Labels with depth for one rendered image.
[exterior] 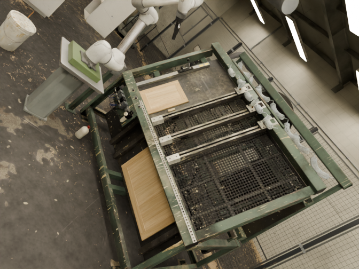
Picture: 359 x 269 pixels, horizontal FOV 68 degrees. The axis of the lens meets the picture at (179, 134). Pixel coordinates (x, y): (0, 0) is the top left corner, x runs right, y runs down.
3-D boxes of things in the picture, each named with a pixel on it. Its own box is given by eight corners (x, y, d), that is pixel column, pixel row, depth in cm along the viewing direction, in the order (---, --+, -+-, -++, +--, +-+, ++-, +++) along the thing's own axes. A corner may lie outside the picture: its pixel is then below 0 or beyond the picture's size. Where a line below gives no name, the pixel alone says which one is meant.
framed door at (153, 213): (122, 166, 313) (121, 165, 312) (157, 140, 298) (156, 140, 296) (143, 240, 264) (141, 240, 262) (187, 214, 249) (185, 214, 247)
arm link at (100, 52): (83, 47, 260) (99, 33, 254) (97, 57, 275) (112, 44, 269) (86, 58, 252) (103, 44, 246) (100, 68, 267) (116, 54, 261)
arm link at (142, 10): (145, -8, 248) (153, 2, 259) (132, -9, 258) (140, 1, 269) (139, 4, 247) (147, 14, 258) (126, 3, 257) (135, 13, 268)
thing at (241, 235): (209, 182, 313) (272, 142, 290) (214, 184, 325) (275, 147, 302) (236, 239, 275) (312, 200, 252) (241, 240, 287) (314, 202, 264)
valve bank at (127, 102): (103, 91, 314) (118, 79, 307) (112, 96, 325) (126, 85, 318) (112, 122, 286) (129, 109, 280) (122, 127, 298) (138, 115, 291)
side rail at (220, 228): (194, 235, 227) (194, 231, 218) (305, 190, 245) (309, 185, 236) (198, 244, 223) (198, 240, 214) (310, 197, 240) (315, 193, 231)
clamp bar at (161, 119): (150, 120, 292) (147, 107, 272) (247, 89, 311) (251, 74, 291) (153, 127, 286) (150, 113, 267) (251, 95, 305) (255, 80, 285)
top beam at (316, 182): (210, 49, 356) (211, 43, 347) (217, 47, 357) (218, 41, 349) (313, 195, 235) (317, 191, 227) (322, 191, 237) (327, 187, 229)
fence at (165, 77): (136, 85, 324) (135, 82, 321) (208, 64, 339) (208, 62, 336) (137, 88, 322) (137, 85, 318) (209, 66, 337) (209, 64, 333)
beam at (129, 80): (123, 78, 341) (121, 71, 332) (132, 76, 343) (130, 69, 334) (185, 250, 221) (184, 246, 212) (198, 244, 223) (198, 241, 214)
